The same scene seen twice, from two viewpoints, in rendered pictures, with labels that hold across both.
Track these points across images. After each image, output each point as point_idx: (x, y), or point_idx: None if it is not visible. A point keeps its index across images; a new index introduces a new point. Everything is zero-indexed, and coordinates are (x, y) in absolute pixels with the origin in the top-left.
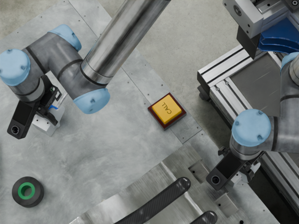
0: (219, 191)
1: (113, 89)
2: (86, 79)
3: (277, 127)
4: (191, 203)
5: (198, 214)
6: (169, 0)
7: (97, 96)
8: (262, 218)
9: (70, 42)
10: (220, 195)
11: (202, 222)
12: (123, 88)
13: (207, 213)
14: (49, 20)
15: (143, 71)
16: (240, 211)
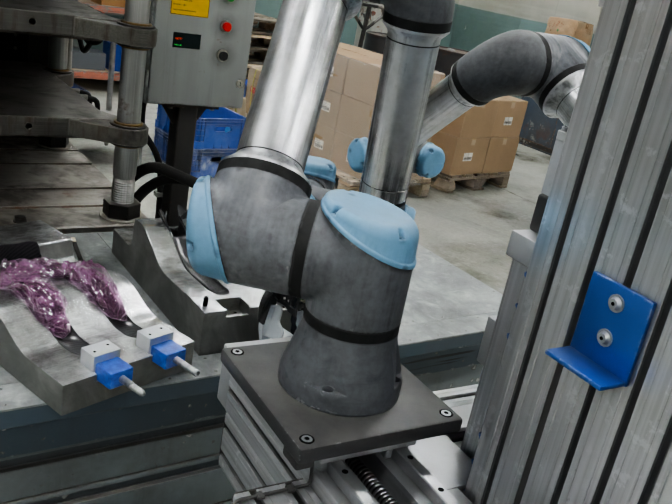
0: (252, 302)
1: (403, 311)
2: None
3: (310, 178)
4: (243, 286)
5: (227, 287)
6: (449, 89)
7: (361, 140)
8: (206, 367)
9: (422, 148)
10: (246, 301)
11: (217, 290)
12: (404, 316)
13: (227, 291)
14: (490, 294)
15: (429, 332)
16: (220, 308)
